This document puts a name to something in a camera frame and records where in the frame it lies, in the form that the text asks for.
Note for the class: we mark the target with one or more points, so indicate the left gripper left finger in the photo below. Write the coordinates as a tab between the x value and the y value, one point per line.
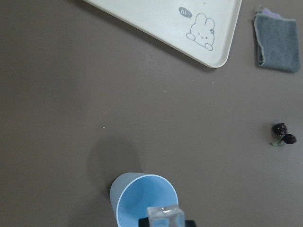
143	222

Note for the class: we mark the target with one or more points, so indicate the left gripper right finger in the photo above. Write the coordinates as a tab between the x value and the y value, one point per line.
190	223

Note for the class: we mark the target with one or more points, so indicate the blue plastic cup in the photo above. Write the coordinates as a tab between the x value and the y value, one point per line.
132	193

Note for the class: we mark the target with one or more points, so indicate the dark cherries pair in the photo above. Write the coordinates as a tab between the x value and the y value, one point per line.
282	135

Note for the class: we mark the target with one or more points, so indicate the cream rabbit tray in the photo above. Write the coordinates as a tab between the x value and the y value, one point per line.
201	29

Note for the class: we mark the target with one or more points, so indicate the grey folded cloth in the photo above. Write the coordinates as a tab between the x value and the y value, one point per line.
277	41

